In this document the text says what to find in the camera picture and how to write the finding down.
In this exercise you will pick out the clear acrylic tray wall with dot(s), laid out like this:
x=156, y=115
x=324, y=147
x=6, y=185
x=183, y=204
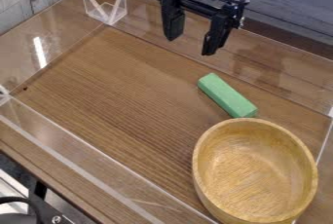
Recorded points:
x=106, y=189

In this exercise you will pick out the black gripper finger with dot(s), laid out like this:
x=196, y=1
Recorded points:
x=173, y=17
x=217, y=35

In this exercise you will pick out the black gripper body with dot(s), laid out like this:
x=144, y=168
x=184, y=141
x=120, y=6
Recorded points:
x=204, y=2

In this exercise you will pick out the green rectangular block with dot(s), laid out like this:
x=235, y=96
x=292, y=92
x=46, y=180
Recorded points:
x=229, y=99

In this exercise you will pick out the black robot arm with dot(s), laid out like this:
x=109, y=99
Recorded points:
x=225, y=13

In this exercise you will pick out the brown wooden bowl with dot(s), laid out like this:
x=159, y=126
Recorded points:
x=255, y=172

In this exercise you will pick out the black metal table bracket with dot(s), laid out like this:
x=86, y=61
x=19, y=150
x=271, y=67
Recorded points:
x=50, y=215

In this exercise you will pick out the clear acrylic corner bracket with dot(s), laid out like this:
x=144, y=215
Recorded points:
x=108, y=13

